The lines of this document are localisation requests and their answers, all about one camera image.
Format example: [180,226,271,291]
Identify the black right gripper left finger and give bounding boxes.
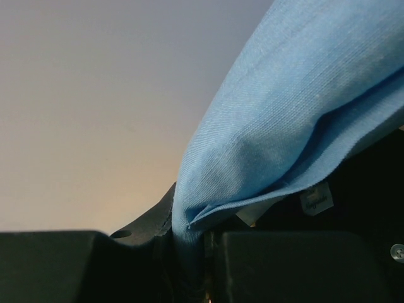
[1,189,174,303]

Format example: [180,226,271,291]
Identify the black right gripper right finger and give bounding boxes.
[211,231,397,302]

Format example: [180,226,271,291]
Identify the light blue long sleeve shirt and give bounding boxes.
[172,1,403,271]

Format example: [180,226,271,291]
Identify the folded black shirt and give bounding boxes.
[252,130,403,302]

